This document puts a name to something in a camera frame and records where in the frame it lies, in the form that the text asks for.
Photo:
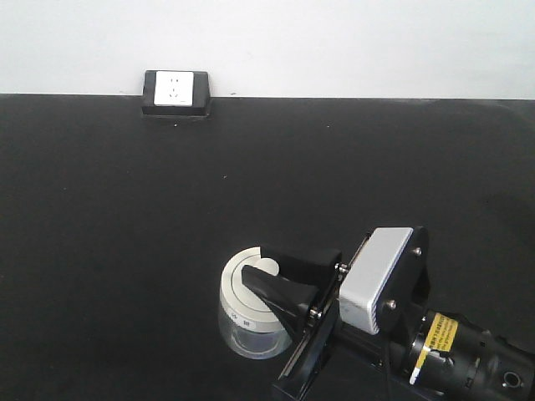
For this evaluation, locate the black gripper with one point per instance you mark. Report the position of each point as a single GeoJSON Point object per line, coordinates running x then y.
{"type": "Point", "coordinates": [318, 327]}

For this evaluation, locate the glass jar with white lid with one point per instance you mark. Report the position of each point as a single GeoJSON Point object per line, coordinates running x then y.
{"type": "Point", "coordinates": [247, 325]}

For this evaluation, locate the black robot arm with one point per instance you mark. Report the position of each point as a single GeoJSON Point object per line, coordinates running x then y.
{"type": "Point", "coordinates": [453, 359]}

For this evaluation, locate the black white power socket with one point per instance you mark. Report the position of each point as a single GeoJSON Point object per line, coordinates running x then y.
{"type": "Point", "coordinates": [176, 94]}

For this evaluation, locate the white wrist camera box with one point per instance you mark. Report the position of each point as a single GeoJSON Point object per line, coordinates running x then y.
{"type": "Point", "coordinates": [368, 274]}

